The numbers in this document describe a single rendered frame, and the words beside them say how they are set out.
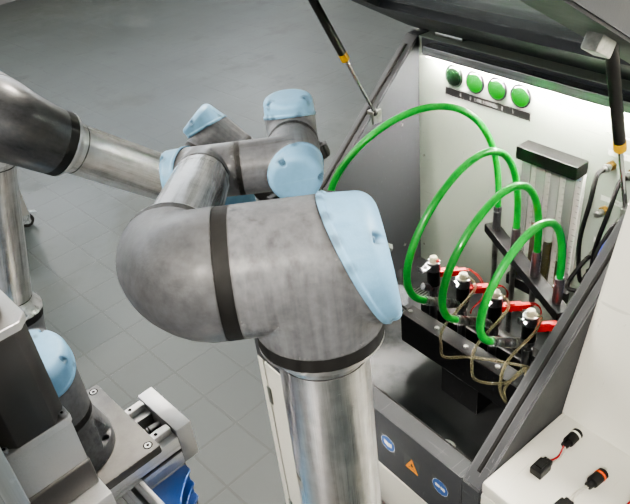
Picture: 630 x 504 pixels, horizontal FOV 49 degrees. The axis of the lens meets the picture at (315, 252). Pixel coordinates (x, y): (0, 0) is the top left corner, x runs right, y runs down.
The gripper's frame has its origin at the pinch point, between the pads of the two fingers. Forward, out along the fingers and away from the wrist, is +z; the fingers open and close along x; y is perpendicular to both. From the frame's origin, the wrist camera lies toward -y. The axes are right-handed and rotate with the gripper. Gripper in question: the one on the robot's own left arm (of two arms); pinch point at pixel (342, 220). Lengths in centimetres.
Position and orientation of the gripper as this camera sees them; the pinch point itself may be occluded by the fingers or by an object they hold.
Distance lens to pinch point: 139.2
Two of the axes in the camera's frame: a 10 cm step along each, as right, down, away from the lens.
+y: -6.5, 7.2, 2.7
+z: 7.6, 5.9, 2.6
